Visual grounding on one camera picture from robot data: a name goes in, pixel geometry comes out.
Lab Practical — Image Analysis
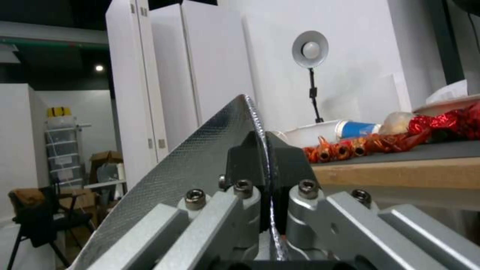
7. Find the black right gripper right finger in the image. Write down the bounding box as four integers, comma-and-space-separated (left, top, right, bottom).
267, 132, 480, 270

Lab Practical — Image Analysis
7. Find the clear plastic drawer tower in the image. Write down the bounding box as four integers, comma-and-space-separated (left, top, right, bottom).
44, 117, 93, 193

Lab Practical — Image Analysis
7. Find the silver reflector desk lamp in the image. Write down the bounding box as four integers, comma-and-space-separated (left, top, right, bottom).
292, 30, 331, 124

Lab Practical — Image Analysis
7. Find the silver foil delivery bag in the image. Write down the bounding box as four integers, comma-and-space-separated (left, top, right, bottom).
69, 94, 292, 270

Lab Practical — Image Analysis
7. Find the wooden table with black mat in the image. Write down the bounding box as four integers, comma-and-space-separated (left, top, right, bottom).
308, 138, 480, 210

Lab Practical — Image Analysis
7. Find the white foam board panel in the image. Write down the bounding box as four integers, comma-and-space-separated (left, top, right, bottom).
241, 0, 468, 133

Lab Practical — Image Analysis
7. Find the red foil wrapper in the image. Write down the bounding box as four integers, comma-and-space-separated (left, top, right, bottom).
407, 102, 480, 142

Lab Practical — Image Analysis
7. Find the white plastic bowl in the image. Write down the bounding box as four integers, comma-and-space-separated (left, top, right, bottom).
281, 120, 343, 147

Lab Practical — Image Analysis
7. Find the yellow and black box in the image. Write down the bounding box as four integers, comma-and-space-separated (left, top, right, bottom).
46, 106, 73, 117

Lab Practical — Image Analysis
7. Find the white tall cabinet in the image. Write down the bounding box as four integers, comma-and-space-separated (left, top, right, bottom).
104, 0, 260, 164

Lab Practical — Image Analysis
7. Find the black folding chair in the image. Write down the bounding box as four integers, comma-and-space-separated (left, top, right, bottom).
8, 184, 99, 264

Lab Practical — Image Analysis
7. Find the white paper plate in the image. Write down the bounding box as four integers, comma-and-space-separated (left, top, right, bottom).
411, 95, 480, 114

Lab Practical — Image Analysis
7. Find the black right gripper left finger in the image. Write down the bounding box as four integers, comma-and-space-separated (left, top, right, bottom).
119, 130, 269, 270

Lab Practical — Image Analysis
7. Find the blue and white paper cup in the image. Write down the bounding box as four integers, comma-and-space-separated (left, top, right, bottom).
334, 119, 383, 139

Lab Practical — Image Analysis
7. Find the clear plastic bottle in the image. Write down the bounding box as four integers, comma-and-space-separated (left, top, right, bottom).
378, 111, 418, 134

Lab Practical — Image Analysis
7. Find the open brown cardboard box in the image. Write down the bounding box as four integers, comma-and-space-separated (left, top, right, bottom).
89, 150, 125, 187

